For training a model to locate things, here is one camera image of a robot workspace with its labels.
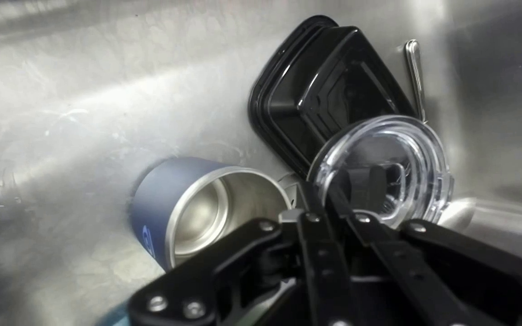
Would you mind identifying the thin steel utensil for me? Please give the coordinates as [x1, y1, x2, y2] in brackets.
[402, 38, 429, 123]

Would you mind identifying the blue cup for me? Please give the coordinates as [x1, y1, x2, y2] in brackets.
[128, 156, 293, 272]

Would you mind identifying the stainless steel sink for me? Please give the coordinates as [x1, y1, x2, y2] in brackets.
[0, 0, 522, 326]

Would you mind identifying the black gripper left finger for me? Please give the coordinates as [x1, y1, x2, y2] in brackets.
[121, 179, 366, 326]

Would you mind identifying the black cup in sink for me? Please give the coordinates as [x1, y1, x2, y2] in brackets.
[246, 14, 420, 179]

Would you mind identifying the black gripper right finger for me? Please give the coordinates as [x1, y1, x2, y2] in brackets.
[324, 181, 522, 326]

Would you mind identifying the clear plastic tumbler lid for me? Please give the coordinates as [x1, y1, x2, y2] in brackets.
[304, 114, 456, 232]

